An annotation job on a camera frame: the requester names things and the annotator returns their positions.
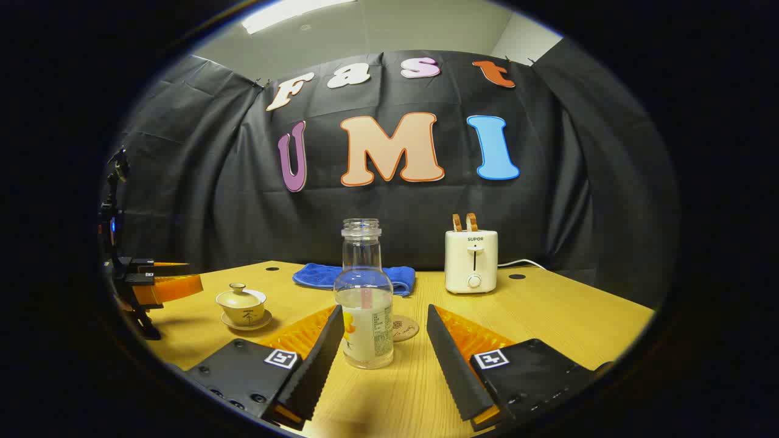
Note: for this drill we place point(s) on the black backdrop cloth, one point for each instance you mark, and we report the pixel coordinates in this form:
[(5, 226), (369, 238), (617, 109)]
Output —
[(213, 201)]

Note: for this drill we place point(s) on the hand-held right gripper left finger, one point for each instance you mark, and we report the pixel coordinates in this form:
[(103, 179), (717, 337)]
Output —
[(316, 371)]

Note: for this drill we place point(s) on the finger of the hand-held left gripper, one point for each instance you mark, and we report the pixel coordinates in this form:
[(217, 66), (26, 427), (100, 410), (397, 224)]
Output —
[(170, 267), (170, 289)]

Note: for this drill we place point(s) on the toast bread slice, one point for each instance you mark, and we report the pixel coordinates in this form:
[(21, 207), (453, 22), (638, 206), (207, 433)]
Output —
[(471, 222), (457, 222)]

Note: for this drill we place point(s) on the round brown coaster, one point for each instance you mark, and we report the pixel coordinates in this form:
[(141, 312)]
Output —
[(406, 328)]

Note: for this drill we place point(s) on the white toaster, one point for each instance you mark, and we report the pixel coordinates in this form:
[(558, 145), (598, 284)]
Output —
[(471, 261)]

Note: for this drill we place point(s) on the blue folded towel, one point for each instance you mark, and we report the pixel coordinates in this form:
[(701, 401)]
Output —
[(316, 275)]

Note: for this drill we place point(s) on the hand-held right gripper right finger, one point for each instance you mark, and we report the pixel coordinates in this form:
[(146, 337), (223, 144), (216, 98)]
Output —
[(453, 365)]

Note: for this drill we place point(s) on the cream teacup saucer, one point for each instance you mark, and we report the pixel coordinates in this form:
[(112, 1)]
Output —
[(258, 325)]

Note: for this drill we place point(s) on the cream ceramic teacup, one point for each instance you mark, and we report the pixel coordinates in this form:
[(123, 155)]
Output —
[(243, 315)]

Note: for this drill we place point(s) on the clear glass water bottle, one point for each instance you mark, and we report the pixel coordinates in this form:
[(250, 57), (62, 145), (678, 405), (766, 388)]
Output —
[(365, 316)]

